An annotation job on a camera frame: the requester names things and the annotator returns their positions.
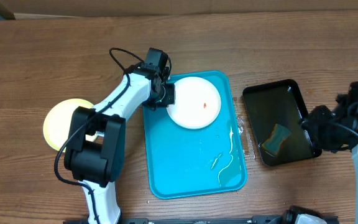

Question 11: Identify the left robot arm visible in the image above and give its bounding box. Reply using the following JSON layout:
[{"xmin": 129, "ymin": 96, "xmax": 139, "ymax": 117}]
[{"xmin": 54, "ymin": 48, "xmax": 175, "ymax": 223}]

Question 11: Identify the green yellow sponge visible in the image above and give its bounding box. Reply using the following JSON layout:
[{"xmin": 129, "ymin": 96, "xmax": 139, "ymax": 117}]
[{"xmin": 261, "ymin": 124, "xmax": 291, "ymax": 157}]

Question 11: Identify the black water tray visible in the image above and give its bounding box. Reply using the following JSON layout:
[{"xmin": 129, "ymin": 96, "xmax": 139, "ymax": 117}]
[{"xmin": 242, "ymin": 79, "xmax": 322, "ymax": 167}]

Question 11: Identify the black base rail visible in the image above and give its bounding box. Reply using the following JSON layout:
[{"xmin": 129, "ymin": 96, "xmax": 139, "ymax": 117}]
[{"xmin": 62, "ymin": 205, "xmax": 340, "ymax": 224}]

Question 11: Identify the blue plastic tray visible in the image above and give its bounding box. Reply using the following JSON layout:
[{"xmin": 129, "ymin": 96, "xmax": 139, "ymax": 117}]
[{"xmin": 143, "ymin": 70, "xmax": 247, "ymax": 199}]

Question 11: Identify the brown cardboard backdrop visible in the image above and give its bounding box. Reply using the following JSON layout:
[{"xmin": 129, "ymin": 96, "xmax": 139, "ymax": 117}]
[{"xmin": 1, "ymin": 0, "xmax": 358, "ymax": 17}]

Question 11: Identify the yellow-green plate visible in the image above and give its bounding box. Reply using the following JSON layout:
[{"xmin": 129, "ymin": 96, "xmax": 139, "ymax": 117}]
[{"xmin": 43, "ymin": 98, "xmax": 93, "ymax": 151}]

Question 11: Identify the white plate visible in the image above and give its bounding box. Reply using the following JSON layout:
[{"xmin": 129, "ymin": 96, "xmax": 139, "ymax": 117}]
[{"xmin": 167, "ymin": 77, "xmax": 221, "ymax": 129}]

